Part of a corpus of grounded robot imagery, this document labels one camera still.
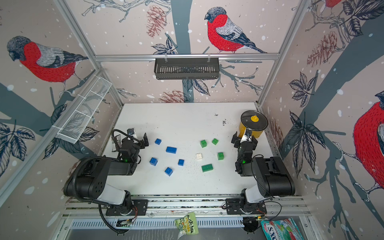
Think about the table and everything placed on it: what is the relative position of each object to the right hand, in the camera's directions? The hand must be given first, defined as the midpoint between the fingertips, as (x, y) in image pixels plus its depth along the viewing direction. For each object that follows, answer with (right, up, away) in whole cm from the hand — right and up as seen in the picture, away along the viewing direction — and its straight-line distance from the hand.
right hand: (245, 132), depth 90 cm
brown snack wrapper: (-84, -6, +9) cm, 85 cm away
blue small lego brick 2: (-56, -17, -3) cm, 59 cm away
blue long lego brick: (-46, -11, +2) cm, 48 cm away
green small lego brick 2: (-18, -7, +8) cm, 20 cm away
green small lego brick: (-25, -8, +5) cm, 27 cm away
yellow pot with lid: (+7, +7, +3) cm, 11 cm away
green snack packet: (-34, -41, -22) cm, 58 cm away
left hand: (-66, 0, +1) cm, 66 cm away
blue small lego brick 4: (-46, -22, -7) cm, 51 cm away
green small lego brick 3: (-15, -14, -2) cm, 21 cm away
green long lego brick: (-24, -20, -5) cm, 32 cm away
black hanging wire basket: (-37, +45, +16) cm, 61 cm away
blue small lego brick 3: (-39, -18, -2) cm, 43 cm away
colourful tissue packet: (+10, -41, -25) cm, 49 cm away
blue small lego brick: (-56, -7, +7) cm, 57 cm away
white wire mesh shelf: (-98, +2, -12) cm, 99 cm away
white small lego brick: (-28, -15, 0) cm, 32 cm away
